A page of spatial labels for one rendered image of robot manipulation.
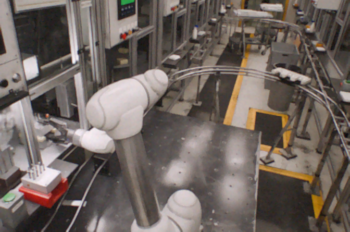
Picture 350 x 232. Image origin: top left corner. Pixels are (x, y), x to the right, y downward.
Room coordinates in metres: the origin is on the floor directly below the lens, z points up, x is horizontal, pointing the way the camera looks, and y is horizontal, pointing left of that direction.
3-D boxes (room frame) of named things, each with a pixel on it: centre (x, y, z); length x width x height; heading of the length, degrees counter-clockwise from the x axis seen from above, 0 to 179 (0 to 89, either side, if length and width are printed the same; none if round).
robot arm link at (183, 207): (0.88, -0.07, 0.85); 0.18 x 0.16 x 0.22; 145
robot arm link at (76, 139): (1.21, 0.49, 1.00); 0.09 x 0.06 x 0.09; 164
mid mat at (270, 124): (3.02, -1.21, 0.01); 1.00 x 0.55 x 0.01; 164
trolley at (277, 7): (7.56, -2.35, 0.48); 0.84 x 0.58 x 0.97; 172
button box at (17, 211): (0.75, 0.61, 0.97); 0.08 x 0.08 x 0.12; 74
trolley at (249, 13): (6.45, -1.61, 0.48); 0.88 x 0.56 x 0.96; 92
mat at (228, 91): (5.60, -1.15, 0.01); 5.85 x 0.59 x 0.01; 164
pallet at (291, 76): (2.70, -1.18, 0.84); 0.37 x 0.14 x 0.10; 42
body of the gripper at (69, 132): (1.23, 0.56, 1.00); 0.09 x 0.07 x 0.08; 74
